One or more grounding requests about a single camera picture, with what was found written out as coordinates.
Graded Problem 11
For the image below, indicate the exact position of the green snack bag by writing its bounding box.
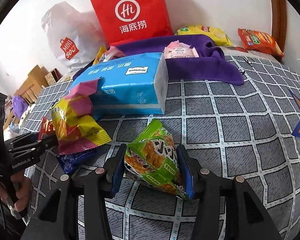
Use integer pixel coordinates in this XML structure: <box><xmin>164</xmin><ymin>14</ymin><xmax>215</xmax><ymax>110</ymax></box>
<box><xmin>124</xmin><ymin>119</ymin><xmax>190</xmax><ymax>200</ymax></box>

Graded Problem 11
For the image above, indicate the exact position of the pink red snack bag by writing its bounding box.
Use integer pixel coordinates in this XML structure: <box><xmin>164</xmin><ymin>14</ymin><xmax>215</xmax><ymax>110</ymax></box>
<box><xmin>99</xmin><ymin>46</ymin><xmax>126</xmax><ymax>63</ymax></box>

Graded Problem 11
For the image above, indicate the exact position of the white pink strawberry snack packet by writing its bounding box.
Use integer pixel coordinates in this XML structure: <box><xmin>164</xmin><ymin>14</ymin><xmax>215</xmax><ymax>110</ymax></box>
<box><xmin>164</xmin><ymin>47</ymin><xmax>199</xmax><ymax>59</ymax></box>

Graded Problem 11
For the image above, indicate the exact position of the yellow triangular snack packet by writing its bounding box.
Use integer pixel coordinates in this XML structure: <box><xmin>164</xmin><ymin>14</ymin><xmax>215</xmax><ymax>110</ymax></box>
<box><xmin>93</xmin><ymin>46</ymin><xmax>107</xmax><ymax>65</ymax></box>

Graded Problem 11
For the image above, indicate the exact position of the person's left hand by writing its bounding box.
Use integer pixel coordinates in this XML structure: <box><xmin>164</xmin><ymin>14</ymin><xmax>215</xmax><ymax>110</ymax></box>
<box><xmin>11</xmin><ymin>170</ymin><xmax>32</xmax><ymax>212</ymax></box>

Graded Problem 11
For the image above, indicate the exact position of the blue snack packet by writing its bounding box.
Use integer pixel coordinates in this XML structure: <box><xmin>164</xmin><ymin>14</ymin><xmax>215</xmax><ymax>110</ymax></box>
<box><xmin>56</xmin><ymin>148</ymin><xmax>97</xmax><ymax>174</ymax></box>

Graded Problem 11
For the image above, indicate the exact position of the red small snack packet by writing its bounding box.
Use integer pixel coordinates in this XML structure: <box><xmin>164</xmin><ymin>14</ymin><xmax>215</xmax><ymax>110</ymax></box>
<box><xmin>38</xmin><ymin>117</ymin><xmax>56</xmax><ymax>140</ymax></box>

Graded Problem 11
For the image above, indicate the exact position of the purple plush toy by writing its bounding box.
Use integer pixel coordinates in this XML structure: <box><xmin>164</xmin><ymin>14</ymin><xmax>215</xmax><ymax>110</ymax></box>
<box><xmin>12</xmin><ymin>95</ymin><xmax>29</xmax><ymax>120</ymax></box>

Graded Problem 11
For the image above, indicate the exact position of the pink yellow snack bag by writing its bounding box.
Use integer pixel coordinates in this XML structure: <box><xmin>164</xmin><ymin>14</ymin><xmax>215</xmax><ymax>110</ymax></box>
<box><xmin>51</xmin><ymin>79</ymin><xmax>111</xmax><ymax>155</ymax></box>

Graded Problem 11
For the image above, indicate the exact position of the blue tissue pack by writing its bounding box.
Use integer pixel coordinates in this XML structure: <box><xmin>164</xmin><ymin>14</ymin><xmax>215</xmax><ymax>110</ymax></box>
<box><xmin>70</xmin><ymin>53</ymin><xmax>168</xmax><ymax>116</ymax></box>

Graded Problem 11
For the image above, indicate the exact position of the brown decorated box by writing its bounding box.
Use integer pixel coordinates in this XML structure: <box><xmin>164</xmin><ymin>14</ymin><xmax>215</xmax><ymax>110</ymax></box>
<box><xmin>45</xmin><ymin>68</ymin><xmax>63</xmax><ymax>86</ymax></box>

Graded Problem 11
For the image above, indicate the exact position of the purple towel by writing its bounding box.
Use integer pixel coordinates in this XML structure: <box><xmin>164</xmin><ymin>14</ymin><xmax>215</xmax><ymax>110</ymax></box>
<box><xmin>72</xmin><ymin>34</ymin><xmax>245</xmax><ymax>87</ymax></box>

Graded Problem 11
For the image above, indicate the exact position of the pink small snack packet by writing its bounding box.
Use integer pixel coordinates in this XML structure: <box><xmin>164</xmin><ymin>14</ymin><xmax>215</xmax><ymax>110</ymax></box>
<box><xmin>167</xmin><ymin>40</ymin><xmax>190</xmax><ymax>49</ymax></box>

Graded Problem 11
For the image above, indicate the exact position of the yellow chips bag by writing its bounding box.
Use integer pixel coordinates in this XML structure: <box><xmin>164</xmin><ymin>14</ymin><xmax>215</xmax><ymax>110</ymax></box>
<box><xmin>175</xmin><ymin>25</ymin><xmax>232</xmax><ymax>46</ymax></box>

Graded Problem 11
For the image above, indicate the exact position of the white Miniso plastic bag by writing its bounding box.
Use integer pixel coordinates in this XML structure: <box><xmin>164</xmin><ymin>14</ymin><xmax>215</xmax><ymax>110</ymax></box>
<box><xmin>42</xmin><ymin>2</ymin><xmax>106</xmax><ymax>72</ymax></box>

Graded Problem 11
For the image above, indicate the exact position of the orange chips bag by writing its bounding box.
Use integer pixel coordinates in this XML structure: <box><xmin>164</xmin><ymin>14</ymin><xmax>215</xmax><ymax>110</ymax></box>
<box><xmin>237</xmin><ymin>28</ymin><xmax>284</xmax><ymax>57</ymax></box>

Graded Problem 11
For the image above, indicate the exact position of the red Haidilao paper bag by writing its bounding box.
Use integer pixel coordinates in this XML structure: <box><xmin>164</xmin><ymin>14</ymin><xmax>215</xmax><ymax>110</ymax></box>
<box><xmin>90</xmin><ymin>0</ymin><xmax>173</xmax><ymax>46</ymax></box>

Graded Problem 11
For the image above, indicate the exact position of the brown wooden door frame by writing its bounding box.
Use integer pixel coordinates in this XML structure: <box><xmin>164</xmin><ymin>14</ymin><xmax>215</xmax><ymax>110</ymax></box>
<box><xmin>270</xmin><ymin>0</ymin><xmax>287</xmax><ymax>51</ymax></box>

